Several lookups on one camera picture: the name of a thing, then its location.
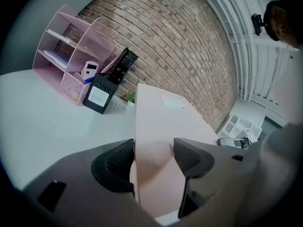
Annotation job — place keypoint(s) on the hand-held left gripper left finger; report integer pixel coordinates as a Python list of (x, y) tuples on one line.
[(78, 178)]

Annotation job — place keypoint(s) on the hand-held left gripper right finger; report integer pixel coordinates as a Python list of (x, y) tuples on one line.
[(225, 169)]

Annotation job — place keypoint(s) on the white desk tray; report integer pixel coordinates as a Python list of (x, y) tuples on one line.
[(236, 126)]

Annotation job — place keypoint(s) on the black head camera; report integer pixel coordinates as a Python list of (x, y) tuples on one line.
[(258, 23)]

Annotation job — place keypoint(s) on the white ceiling pipes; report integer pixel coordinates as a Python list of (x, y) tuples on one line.
[(239, 44)]

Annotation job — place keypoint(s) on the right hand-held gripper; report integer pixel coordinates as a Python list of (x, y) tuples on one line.
[(233, 142)]

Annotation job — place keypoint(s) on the black mesh file holder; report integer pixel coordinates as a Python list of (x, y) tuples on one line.
[(101, 89)]

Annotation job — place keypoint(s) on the white paper stack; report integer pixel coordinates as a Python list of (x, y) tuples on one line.
[(59, 35), (56, 58)]

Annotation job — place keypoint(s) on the pink folder box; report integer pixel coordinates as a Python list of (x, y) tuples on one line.
[(161, 126)]

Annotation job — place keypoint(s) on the blue pen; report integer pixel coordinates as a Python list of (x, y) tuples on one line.
[(88, 80)]

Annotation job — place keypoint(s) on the pink mesh desk organizer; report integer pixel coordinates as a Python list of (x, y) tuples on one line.
[(54, 77)]

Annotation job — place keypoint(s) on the leafy green potted plant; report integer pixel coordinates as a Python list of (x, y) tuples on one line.
[(131, 98)]

